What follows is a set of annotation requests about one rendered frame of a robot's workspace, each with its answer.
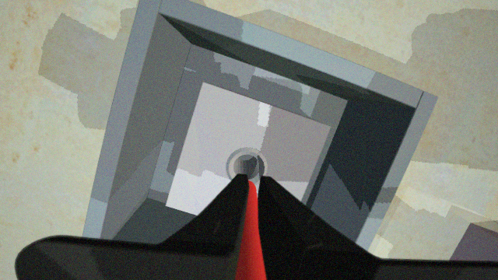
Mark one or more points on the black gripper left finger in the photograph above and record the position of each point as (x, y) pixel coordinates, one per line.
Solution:
(207, 248)

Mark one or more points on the red peg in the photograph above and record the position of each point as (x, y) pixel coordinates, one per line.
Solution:
(250, 265)

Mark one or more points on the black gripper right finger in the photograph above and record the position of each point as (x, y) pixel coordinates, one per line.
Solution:
(297, 244)

